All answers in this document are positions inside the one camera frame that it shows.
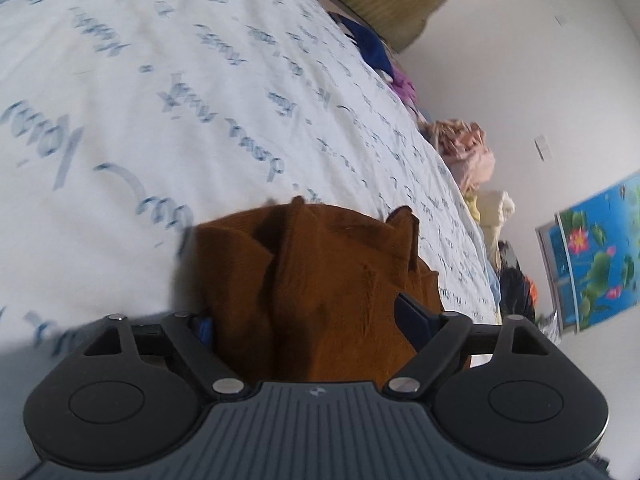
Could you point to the cream puffy jacket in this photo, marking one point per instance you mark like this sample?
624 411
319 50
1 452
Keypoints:
491 210

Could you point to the lotus flower wall poster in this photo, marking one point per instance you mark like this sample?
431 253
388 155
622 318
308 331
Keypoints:
591 255

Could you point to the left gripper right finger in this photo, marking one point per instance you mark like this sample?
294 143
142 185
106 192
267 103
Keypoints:
437 339

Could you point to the dark blue garment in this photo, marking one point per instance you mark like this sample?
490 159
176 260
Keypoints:
370 46

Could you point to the brown knit sweater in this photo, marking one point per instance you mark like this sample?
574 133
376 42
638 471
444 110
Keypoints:
305 292

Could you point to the pink crumpled garment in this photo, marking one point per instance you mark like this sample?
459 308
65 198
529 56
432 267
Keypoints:
462 146

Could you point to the white wall switch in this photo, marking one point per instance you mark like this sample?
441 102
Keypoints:
543 148

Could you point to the purple garment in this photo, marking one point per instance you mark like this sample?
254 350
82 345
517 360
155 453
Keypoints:
403 86

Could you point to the dark clothes pile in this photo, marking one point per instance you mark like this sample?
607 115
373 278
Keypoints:
518 292

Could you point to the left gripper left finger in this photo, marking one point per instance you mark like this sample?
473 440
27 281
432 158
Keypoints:
204 369

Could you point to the white quilt with blue script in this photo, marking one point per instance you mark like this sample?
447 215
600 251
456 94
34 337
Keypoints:
125 123

